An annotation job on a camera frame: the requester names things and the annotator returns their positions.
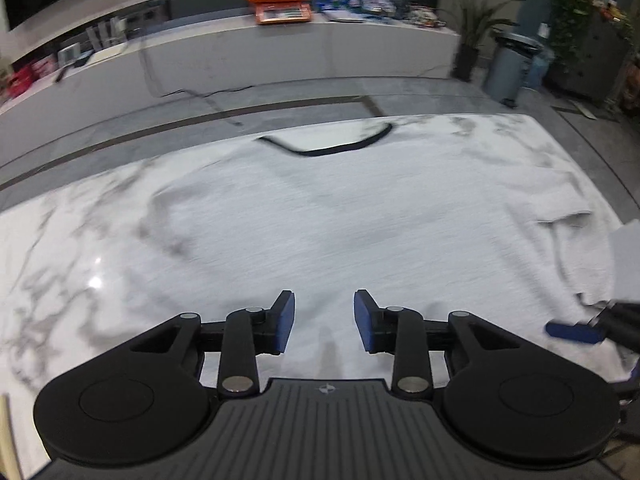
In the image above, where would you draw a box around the red gift box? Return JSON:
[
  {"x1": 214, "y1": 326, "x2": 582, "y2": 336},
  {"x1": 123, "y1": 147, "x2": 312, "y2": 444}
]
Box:
[{"x1": 4, "y1": 69, "x2": 37, "y2": 98}]

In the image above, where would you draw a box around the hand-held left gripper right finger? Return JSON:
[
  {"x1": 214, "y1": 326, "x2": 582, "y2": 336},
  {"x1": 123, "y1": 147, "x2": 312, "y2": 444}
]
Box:
[{"x1": 352, "y1": 288, "x2": 522, "y2": 398}]

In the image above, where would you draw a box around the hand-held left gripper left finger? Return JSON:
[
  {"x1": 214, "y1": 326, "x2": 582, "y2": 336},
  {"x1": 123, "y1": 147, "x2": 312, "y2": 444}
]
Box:
[{"x1": 129, "y1": 289, "x2": 297, "y2": 398}]

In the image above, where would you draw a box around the black power cable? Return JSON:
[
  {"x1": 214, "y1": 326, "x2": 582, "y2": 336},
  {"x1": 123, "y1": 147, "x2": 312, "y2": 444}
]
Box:
[{"x1": 139, "y1": 42, "x2": 247, "y2": 108}]

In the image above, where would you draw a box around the grey pedal trash bin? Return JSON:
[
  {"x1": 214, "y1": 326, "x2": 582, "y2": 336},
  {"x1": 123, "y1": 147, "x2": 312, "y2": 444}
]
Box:
[{"x1": 481, "y1": 29, "x2": 545, "y2": 109}]

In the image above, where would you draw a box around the white marble television console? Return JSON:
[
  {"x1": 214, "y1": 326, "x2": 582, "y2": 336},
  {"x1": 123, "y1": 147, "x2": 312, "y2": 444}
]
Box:
[{"x1": 0, "y1": 0, "x2": 463, "y2": 171}]

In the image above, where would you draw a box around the potted long-leaf plant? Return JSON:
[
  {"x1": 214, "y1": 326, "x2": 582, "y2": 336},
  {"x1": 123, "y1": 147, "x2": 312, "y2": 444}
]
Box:
[{"x1": 439, "y1": 0, "x2": 523, "y2": 82}]

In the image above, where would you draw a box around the white router with antennas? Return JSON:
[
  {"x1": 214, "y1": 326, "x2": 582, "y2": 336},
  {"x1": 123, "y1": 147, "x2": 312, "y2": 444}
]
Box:
[{"x1": 85, "y1": 16, "x2": 128, "y2": 63}]

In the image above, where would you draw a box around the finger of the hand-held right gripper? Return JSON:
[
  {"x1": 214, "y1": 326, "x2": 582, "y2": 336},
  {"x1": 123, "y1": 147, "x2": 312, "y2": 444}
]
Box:
[{"x1": 544, "y1": 301, "x2": 640, "y2": 352}]

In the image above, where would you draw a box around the hanging green vine plant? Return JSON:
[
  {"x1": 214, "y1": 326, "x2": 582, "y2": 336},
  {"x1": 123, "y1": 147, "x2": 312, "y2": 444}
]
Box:
[{"x1": 547, "y1": 0, "x2": 618, "y2": 63}]

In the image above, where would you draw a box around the light grey sweatshirt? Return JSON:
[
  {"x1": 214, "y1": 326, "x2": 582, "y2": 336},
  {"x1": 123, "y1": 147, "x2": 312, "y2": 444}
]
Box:
[{"x1": 142, "y1": 115, "x2": 640, "y2": 391}]

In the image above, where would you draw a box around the open orange plastic case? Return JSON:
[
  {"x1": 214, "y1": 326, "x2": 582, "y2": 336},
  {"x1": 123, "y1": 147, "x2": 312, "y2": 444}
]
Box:
[{"x1": 243, "y1": 0, "x2": 315, "y2": 26}]

